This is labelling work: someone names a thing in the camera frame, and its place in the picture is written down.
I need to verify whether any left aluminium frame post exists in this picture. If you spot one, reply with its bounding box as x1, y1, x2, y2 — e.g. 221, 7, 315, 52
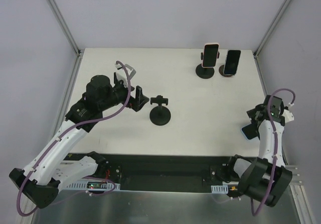
46, 0, 81, 56

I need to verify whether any phone with blue case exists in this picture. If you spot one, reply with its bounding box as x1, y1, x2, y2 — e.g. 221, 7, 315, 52
241, 124, 258, 140

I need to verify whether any aluminium frame post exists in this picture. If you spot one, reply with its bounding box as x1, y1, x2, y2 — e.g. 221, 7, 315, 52
253, 0, 293, 59
46, 0, 81, 56

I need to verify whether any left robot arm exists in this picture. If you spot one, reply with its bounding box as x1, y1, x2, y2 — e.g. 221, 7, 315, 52
9, 75, 149, 208

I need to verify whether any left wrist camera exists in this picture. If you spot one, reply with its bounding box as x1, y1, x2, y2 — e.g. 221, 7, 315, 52
114, 61, 136, 85

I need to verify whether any black clamp phone stand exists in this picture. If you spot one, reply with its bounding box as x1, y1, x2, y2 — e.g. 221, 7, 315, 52
195, 50, 221, 79

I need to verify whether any phone with clear case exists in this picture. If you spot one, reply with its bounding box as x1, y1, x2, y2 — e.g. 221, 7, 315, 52
223, 50, 241, 75

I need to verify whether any circuit board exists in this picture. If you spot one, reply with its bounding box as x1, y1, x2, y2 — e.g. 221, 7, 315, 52
86, 181, 120, 191
211, 182, 239, 194

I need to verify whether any right aluminium frame post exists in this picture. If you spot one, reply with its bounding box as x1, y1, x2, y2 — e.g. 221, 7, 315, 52
253, 0, 293, 59

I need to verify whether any left circuit board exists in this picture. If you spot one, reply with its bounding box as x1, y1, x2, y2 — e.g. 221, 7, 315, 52
86, 181, 120, 191

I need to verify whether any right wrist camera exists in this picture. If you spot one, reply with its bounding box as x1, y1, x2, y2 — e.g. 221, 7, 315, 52
282, 103, 294, 123

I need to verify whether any brown base phone stand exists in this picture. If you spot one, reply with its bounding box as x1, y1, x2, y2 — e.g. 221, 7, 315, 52
218, 64, 235, 78

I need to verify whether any phone with pink case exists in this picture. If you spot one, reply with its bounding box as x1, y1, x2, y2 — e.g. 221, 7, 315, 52
202, 43, 219, 68

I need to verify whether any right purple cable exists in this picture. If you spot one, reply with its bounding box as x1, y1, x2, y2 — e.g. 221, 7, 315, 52
250, 88, 296, 217

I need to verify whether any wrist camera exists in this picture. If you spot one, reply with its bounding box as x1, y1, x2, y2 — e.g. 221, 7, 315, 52
282, 103, 294, 123
114, 61, 136, 85

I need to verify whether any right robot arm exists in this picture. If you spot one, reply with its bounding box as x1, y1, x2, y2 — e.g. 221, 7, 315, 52
226, 95, 293, 207

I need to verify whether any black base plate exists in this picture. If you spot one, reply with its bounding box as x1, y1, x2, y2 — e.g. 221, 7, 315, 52
75, 153, 254, 192

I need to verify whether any right circuit board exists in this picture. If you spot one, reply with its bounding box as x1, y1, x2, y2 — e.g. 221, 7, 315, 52
211, 182, 239, 194

